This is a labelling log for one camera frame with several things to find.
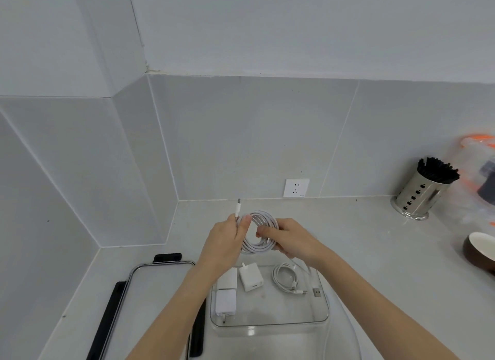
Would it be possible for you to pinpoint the person's right hand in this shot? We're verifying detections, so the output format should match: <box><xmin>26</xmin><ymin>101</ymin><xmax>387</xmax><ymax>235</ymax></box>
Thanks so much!
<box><xmin>256</xmin><ymin>218</ymin><xmax>330</xmax><ymax>272</ymax></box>

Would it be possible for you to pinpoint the flat white charger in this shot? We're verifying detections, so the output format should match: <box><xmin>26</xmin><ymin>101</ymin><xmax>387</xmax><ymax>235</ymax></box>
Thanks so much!
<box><xmin>217</xmin><ymin>268</ymin><xmax>239</xmax><ymax>291</ymax></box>

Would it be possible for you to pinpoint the person's right forearm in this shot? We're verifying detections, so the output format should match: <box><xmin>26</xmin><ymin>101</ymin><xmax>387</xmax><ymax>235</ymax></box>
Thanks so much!
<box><xmin>309</xmin><ymin>251</ymin><xmax>461</xmax><ymax>360</ymax></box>

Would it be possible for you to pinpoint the small white cube charger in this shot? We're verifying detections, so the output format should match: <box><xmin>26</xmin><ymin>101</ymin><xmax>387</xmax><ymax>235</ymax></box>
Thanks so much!
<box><xmin>238</xmin><ymin>262</ymin><xmax>261</xmax><ymax>293</ymax></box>

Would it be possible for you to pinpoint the person's left hand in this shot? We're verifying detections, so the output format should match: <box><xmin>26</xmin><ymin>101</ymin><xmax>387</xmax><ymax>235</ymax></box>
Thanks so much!
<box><xmin>196</xmin><ymin>215</ymin><xmax>252</xmax><ymax>272</ymax></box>

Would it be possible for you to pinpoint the person's left forearm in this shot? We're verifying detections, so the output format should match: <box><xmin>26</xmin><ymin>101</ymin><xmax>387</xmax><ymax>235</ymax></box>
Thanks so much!
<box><xmin>126</xmin><ymin>261</ymin><xmax>229</xmax><ymax>360</ymax></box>

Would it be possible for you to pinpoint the large white cable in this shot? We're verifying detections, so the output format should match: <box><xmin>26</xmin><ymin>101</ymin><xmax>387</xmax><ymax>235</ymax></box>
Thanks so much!
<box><xmin>235</xmin><ymin>198</ymin><xmax>322</xmax><ymax>298</ymax></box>

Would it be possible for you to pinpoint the white wall socket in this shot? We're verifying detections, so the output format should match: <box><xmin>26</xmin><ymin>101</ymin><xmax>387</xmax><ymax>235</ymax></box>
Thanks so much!
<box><xmin>283</xmin><ymin>178</ymin><xmax>310</xmax><ymax>199</ymax></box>

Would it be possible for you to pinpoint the white charger with prongs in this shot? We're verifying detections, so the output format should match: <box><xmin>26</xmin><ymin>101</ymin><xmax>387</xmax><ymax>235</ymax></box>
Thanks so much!
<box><xmin>215</xmin><ymin>288</ymin><xmax>237</xmax><ymax>326</ymax></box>

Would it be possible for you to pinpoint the brown bowl with white inside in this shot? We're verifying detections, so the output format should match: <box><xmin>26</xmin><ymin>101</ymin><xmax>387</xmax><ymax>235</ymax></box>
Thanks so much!
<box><xmin>463</xmin><ymin>232</ymin><xmax>495</xmax><ymax>276</ymax></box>

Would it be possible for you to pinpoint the steel utensil holder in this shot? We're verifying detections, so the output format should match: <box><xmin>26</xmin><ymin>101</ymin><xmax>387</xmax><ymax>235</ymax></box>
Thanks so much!
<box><xmin>390</xmin><ymin>169</ymin><xmax>450</xmax><ymax>221</ymax></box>

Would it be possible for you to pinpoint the bundle of black chopsticks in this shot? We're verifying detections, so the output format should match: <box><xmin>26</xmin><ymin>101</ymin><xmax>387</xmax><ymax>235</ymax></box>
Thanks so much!
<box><xmin>416</xmin><ymin>157</ymin><xmax>461</xmax><ymax>185</ymax></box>

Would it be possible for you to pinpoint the clear jar with orange lid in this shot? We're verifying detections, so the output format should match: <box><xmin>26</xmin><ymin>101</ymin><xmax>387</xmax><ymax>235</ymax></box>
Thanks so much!
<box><xmin>444</xmin><ymin>133</ymin><xmax>495</xmax><ymax>234</ymax></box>

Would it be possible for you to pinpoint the clear lid with black clips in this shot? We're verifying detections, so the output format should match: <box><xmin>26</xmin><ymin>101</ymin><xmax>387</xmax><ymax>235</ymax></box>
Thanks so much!
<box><xmin>87</xmin><ymin>253</ymin><xmax>206</xmax><ymax>360</ymax></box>

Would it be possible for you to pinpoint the clear plastic storage box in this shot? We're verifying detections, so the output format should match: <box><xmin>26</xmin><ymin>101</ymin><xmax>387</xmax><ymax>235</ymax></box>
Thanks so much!
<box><xmin>210</xmin><ymin>260</ymin><xmax>330</xmax><ymax>328</ymax></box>

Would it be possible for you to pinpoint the small coiled white cable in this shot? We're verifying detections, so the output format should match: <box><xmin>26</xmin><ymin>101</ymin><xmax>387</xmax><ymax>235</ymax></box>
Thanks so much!
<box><xmin>272</xmin><ymin>263</ymin><xmax>309</xmax><ymax>296</ymax></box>

